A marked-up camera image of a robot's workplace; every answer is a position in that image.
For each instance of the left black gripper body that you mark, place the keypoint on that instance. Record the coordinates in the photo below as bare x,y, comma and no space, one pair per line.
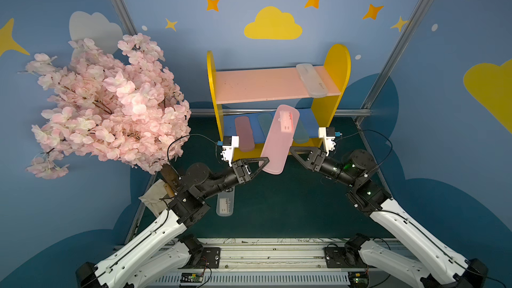
240,170

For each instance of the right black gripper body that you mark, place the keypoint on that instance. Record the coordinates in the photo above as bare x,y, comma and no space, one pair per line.
314,160

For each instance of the pink pencil case top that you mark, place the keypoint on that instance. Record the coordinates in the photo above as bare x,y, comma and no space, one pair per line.
280,138

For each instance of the pink pencil case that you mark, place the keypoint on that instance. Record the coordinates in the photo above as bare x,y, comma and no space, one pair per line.
280,138
245,134

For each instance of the white pencil case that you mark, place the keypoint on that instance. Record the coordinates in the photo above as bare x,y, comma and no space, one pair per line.
312,81
225,203

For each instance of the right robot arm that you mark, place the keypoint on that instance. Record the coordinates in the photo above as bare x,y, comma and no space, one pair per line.
435,264

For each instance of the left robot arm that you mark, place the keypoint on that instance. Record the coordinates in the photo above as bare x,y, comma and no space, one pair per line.
141,262

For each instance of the green pencil case right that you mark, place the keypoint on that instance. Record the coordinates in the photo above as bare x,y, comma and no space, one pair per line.
301,135

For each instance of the green pencil case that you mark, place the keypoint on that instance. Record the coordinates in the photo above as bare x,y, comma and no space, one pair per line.
265,121
301,135

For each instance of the pink pencil case bottom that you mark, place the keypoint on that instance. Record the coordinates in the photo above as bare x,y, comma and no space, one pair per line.
245,134

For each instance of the green pencil case middle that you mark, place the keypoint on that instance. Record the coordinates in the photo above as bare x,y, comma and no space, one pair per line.
265,121

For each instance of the yellow wooden shelf unit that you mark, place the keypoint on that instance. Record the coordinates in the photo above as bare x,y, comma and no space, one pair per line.
280,84

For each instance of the left controller board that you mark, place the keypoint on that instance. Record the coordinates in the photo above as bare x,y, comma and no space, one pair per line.
193,279

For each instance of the controller board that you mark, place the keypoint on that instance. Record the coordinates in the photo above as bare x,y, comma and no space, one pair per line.
358,279
193,279

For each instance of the right controller board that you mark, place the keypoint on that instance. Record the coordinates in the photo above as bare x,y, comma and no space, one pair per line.
358,279

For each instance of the pink cherry blossom tree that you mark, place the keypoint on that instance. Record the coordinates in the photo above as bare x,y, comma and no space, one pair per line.
133,111

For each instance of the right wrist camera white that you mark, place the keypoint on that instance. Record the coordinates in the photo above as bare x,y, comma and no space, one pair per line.
328,137

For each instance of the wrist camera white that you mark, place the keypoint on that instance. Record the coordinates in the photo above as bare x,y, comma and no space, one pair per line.
328,137
228,145

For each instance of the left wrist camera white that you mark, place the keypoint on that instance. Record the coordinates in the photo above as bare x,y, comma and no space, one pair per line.
228,145

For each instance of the right aluminium frame post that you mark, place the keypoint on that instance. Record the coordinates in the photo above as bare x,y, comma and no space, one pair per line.
406,36

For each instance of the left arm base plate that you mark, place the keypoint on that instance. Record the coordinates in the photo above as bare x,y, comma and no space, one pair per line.
205,257

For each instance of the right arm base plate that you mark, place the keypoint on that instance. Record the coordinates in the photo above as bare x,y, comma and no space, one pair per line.
341,258

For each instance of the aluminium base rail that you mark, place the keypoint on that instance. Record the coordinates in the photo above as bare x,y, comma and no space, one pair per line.
273,263

